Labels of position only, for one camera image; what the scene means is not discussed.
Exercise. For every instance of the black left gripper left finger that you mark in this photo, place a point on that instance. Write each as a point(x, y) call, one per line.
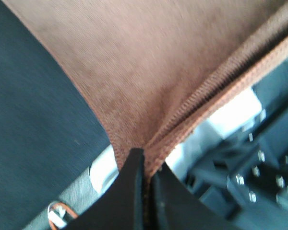
point(121, 206)

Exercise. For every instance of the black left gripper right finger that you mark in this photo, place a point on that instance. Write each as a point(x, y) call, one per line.
point(173, 207)

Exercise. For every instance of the brown microfibre towel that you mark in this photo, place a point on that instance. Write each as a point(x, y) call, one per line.
point(152, 70)

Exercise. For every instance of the black robot base with screws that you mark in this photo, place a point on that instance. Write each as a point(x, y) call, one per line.
point(242, 178)

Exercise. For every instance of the black table cloth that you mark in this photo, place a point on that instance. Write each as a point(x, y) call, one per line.
point(48, 133)

